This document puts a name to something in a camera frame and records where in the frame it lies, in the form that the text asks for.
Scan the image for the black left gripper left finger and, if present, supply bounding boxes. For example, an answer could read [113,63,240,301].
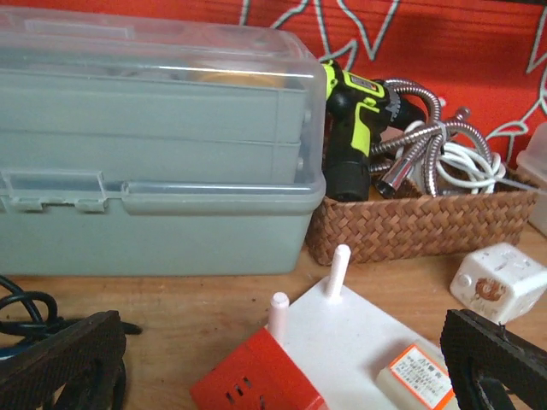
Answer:
[1,310,126,409]

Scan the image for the flexible metal hose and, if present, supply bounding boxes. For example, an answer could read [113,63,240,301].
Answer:
[369,77,497,198]

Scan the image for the red cube power socket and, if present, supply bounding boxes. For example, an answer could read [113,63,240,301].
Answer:
[190,329,328,410]

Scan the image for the white coiled cable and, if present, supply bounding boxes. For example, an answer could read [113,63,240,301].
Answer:
[403,120,509,194]

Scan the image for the white peg base plate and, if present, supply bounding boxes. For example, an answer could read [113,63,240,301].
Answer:
[268,244,439,409]

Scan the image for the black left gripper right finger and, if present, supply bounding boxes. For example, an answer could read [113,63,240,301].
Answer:
[440,309,546,409]

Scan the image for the woven wicker basket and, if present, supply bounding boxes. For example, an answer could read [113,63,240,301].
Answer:
[305,181,538,266]

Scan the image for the green black cordless drill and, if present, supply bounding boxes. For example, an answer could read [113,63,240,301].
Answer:
[321,60,426,202]

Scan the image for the grey plastic toolbox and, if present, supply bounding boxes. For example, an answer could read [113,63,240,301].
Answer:
[1,3,326,277]

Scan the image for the translucent box with warning label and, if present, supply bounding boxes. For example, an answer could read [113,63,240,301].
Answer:
[375,339,459,410]

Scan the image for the black power cable bundle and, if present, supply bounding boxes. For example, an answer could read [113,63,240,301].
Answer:
[0,275,143,410]

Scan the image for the white cube power adapter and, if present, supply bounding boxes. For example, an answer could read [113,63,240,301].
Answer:
[450,243,546,325]

